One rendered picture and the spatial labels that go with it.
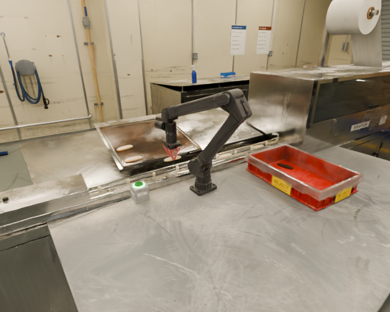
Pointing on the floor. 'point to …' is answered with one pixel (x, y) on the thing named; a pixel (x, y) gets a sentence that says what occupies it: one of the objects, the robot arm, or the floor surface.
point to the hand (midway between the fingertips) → (172, 157)
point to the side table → (241, 247)
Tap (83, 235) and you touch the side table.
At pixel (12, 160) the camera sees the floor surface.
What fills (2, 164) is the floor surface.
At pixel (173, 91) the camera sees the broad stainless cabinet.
